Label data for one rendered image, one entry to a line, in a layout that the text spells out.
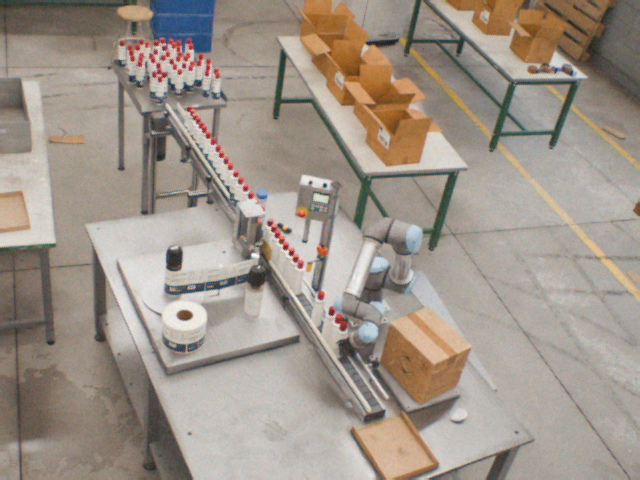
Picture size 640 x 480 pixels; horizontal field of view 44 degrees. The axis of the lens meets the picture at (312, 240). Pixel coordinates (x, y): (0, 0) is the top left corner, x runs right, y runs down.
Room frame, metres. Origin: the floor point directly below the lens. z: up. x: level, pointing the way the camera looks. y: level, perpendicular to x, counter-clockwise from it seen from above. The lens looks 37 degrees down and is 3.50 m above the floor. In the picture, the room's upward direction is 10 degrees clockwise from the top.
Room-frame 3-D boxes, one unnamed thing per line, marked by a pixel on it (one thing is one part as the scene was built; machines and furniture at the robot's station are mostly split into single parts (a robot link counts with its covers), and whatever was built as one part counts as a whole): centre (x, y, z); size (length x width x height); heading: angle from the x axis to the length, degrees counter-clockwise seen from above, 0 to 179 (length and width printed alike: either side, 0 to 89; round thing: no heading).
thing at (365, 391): (3.06, 0.03, 0.86); 1.65 x 0.08 x 0.04; 33
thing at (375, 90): (5.27, -0.33, 0.96); 0.53 x 0.45 x 0.37; 116
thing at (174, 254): (2.89, 0.63, 1.04); 0.09 x 0.09 x 0.29
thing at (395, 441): (2.22, -0.50, 0.85); 0.30 x 0.26 x 0.04; 33
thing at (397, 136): (4.88, -0.46, 0.97); 0.51 x 0.39 x 0.37; 119
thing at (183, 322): (2.61, 0.51, 0.95); 0.20 x 0.20 x 0.14
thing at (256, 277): (2.85, 0.23, 1.03); 0.09 x 0.09 x 0.30
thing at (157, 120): (4.64, 1.18, 0.71); 0.15 x 0.12 x 0.34; 123
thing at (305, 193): (3.20, 0.02, 1.38); 0.17 x 0.10 x 0.19; 88
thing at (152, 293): (2.89, 0.63, 0.89); 0.31 x 0.31 x 0.01
